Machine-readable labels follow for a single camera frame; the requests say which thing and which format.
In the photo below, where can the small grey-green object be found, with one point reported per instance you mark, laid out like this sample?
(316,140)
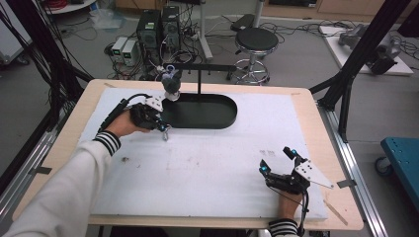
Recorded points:
(171,85)

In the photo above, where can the clear plastic bag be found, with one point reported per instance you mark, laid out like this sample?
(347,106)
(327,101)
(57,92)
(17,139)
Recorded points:
(107,18)

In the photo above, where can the aluminium rail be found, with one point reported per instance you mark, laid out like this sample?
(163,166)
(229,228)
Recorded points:
(19,184)
(352,164)

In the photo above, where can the blue cart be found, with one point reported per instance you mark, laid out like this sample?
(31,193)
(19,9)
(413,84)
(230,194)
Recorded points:
(403,164)

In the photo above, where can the grey power supply unit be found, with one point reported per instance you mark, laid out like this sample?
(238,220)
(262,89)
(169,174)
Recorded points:
(130,52)
(118,47)

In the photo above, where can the black rack with oval tray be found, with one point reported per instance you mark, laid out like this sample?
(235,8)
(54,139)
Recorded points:
(204,115)

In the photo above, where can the black metal frame post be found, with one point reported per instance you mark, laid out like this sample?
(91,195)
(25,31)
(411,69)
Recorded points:
(359,52)

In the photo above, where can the white floor board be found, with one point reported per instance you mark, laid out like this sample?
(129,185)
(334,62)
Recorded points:
(339,52)

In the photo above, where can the white foam mat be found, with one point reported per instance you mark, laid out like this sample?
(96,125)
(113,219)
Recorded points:
(214,171)

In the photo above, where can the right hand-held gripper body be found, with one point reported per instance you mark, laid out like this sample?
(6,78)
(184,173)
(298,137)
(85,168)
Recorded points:
(290,182)

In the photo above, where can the grey robot device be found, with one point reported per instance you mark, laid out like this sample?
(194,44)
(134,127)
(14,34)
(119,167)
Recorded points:
(378,49)

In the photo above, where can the black computer tower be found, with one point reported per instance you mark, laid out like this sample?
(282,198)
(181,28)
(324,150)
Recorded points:
(149,36)
(170,28)

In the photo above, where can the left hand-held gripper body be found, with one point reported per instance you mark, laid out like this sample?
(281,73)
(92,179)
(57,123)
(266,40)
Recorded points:
(145,117)

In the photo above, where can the thin wooden stick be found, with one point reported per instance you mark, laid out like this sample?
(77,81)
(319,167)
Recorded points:
(335,212)

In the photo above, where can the black foot pedal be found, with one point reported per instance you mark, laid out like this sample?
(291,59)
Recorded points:
(243,22)

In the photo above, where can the light wood desk white legs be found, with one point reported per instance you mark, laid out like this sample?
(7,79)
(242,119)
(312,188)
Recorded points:
(205,33)

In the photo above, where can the person's left hand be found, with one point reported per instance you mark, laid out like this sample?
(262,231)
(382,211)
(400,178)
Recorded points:
(122,125)

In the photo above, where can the grey tape piece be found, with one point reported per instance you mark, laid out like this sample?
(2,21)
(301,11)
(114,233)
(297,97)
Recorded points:
(41,170)
(346,183)

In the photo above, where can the person's right hand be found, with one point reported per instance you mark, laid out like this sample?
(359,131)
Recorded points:
(290,207)

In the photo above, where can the black round stool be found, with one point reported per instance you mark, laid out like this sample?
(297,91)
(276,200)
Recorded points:
(257,39)

